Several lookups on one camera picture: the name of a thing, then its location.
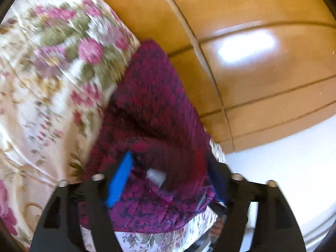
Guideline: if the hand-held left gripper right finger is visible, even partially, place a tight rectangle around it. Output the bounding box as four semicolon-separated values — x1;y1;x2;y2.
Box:
206;151;307;252

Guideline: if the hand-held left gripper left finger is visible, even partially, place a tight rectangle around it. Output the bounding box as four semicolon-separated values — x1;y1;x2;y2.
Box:
29;151;134;252

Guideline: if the dark red knitted garment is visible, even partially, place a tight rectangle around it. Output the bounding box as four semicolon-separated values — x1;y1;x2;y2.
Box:
79;40;229;234

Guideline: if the wooden wardrobe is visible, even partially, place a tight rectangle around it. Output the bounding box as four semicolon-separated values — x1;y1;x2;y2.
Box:
81;0;336;154

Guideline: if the floral bedspread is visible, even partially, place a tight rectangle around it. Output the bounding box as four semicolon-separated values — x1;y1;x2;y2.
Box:
0;0;229;252

